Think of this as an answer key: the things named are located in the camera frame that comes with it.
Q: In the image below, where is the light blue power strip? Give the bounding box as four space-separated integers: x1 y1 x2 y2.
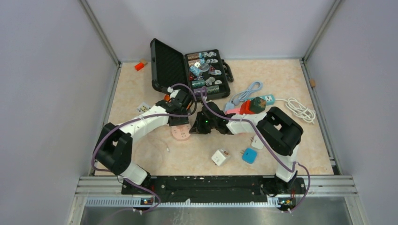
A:
224 102 235 112

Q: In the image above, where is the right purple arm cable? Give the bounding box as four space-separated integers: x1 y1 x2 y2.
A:
199 87 312 215

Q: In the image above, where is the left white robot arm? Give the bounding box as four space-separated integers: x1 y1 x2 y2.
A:
93 88 197 194

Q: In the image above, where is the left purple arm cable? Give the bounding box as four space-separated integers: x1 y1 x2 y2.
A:
91 83 197 215

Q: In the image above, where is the pink triangular power socket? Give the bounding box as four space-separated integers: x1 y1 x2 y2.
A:
225 108 240 114

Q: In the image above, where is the white charger plug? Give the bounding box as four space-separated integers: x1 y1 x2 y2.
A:
251 135 264 150

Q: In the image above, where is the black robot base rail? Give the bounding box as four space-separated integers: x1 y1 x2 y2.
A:
121 175 306 203

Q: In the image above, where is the white coiled cable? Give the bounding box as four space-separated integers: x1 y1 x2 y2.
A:
275 97 316 125

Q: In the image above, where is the blue charger plug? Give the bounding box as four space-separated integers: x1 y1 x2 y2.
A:
241 148 258 164

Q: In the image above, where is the dark green cube plug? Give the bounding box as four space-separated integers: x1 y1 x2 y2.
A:
249 97 267 113

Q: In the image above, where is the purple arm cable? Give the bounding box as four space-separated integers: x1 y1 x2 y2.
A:
91 83 197 215
199 87 312 215

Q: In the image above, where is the white cartoon plug adapter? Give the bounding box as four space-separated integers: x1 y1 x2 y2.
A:
211 149 231 166

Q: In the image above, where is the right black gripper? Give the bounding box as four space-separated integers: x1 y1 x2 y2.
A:
191 112 217 135

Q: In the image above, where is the round pink power socket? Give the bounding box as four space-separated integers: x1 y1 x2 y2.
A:
171 124 191 141

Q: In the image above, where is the teal small socket adapter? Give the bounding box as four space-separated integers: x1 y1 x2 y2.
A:
261 94 276 106

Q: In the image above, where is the open black carrying case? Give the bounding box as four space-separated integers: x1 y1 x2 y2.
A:
150 39 234 100

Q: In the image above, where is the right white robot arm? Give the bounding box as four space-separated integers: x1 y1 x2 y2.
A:
189 102 304 193

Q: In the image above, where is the light blue coiled cable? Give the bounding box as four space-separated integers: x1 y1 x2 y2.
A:
230 81 263 106

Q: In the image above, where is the red small block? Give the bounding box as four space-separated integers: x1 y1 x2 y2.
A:
134 62 145 71

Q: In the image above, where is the red cube plug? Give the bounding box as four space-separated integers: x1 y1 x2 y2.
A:
239 100 255 114

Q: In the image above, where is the white multi-hole adapter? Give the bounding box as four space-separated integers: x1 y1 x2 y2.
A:
136 102 151 113

